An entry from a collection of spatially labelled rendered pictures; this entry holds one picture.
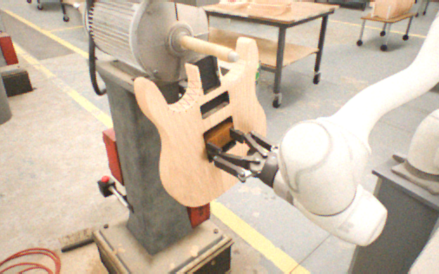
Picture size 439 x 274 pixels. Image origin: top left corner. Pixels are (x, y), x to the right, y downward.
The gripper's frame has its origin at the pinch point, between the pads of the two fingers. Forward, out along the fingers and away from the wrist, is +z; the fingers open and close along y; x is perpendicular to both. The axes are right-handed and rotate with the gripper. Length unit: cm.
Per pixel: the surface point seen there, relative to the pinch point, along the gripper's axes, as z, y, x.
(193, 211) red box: 38, 6, -64
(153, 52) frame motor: 23.6, -0.1, 18.8
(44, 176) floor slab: 176, -35, -98
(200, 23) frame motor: 23.5, 17.1, 21.1
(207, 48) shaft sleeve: 8.9, 7.0, 20.2
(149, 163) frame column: 39.5, -5.8, -26.9
